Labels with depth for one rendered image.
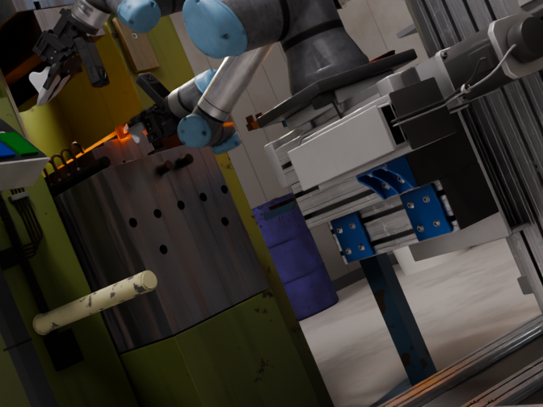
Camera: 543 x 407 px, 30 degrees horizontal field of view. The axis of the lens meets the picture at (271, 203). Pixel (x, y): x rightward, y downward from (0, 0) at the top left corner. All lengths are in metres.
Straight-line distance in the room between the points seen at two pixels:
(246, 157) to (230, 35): 5.33
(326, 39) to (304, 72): 0.07
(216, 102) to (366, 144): 0.83
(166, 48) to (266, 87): 4.18
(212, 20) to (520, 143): 0.55
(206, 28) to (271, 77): 5.58
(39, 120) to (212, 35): 1.50
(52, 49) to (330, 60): 0.70
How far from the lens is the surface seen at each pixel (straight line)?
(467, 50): 1.49
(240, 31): 1.71
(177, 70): 3.09
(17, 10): 2.65
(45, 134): 3.15
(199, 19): 1.73
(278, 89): 7.29
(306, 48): 1.77
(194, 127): 2.26
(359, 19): 6.84
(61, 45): 2.20
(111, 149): 2.64
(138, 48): 3.00
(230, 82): 2.25
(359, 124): 1.48
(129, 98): 2.98
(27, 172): 2.28
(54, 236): 2.63
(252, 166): 7.02
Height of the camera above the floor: 0.64
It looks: 1 degrees up
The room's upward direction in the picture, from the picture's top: 23 degrees counter-clockwise
